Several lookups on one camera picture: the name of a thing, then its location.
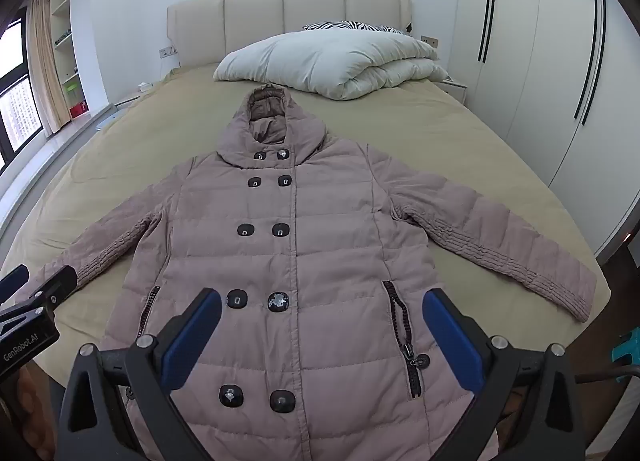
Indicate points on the white wardrobe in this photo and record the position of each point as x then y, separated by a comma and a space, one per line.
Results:
540, 66

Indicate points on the white tissue box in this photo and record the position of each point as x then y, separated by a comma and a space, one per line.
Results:
144, 87

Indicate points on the black framed window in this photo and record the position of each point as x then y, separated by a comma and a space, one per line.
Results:
15, 96

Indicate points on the white folded duvet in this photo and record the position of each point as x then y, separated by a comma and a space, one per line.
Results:
330, 61

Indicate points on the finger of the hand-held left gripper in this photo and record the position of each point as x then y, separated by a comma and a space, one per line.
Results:
55, 286
12, 278

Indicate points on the white wall shelf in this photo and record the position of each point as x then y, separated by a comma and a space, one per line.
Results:
67, 51

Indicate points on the green box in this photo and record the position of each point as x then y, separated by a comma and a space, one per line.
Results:
71, 87

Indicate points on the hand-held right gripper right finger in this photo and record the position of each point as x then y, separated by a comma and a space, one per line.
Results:
450, 336

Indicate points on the bed with beige sheet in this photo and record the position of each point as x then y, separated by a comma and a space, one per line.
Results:
450, 141

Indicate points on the wall socket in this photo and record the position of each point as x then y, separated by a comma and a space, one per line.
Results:
429, 41
168, 52

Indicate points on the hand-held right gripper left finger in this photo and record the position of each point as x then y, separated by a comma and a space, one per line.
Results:
192, 336

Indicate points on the red box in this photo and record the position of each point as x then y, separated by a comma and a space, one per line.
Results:
78, 110

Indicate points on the white nightstand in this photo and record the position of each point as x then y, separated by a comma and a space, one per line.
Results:
452, 88

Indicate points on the beige curtain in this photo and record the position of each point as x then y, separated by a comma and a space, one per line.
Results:
47, 66

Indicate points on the mauve hooded down jacket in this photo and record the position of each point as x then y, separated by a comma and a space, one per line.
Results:
330, 241

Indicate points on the zebra print pillow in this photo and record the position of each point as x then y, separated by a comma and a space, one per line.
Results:
350, 26

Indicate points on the teal plastic object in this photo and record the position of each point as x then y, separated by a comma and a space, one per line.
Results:
627, 353

